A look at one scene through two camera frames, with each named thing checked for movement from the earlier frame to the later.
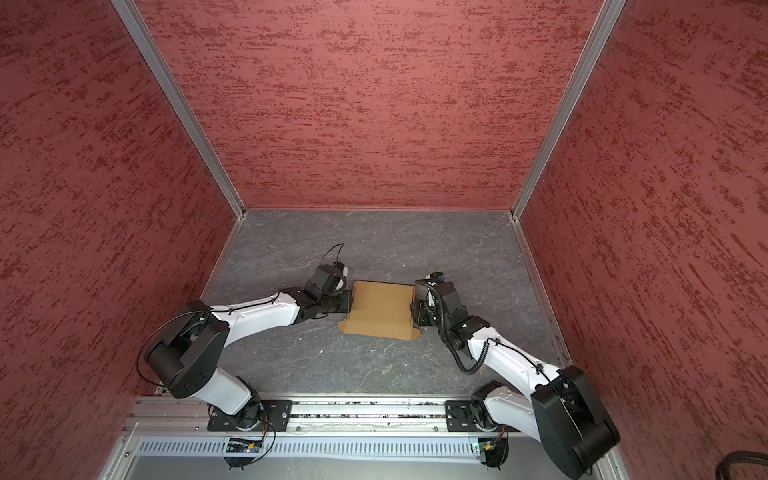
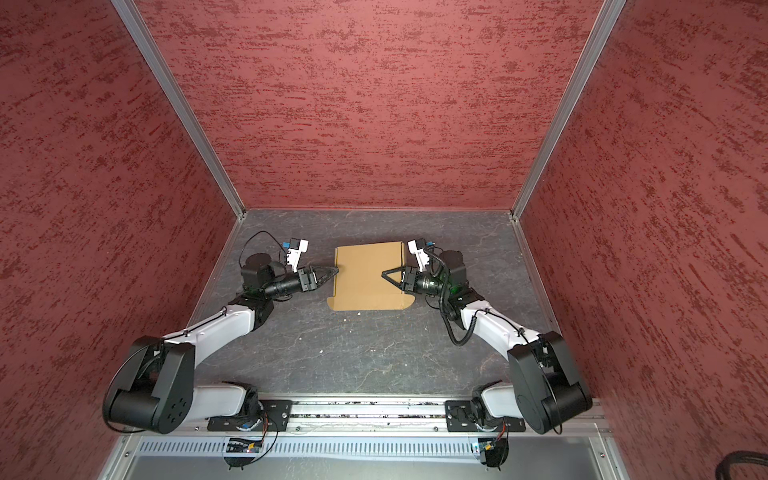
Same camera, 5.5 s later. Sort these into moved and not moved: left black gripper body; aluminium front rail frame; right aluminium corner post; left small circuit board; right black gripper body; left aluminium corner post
Moved: left black gripper body; right black gripper body
Not moved: right aluminium corner post; left aluminium corner post; aluminium front rail frame; left small circuit board
